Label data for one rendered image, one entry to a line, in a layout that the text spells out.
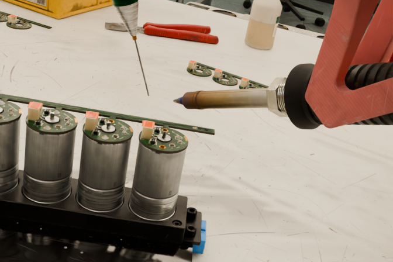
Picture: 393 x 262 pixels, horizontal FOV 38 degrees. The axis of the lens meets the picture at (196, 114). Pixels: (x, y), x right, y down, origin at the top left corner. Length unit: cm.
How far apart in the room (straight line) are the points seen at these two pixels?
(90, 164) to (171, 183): 4
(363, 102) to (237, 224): 18
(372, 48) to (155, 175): 13
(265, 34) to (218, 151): 26
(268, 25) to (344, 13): 47
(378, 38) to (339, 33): 3
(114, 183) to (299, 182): 16
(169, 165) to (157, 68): 27
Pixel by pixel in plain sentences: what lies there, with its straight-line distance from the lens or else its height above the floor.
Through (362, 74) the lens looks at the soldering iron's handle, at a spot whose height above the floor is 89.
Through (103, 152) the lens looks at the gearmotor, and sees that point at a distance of 28.
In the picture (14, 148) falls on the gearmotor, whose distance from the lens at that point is 30.
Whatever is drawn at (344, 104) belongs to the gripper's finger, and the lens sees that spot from 19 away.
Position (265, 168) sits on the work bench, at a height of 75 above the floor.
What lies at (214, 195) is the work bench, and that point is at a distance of 36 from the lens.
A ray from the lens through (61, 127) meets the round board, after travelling 28.
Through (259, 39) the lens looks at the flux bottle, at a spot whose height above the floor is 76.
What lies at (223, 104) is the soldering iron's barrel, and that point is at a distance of 24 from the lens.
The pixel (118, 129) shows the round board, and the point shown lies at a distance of 29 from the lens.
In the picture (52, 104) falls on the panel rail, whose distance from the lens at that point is 30.
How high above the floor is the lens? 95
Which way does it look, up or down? 25 degrees down
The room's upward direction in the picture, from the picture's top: 11 degrees clockwise
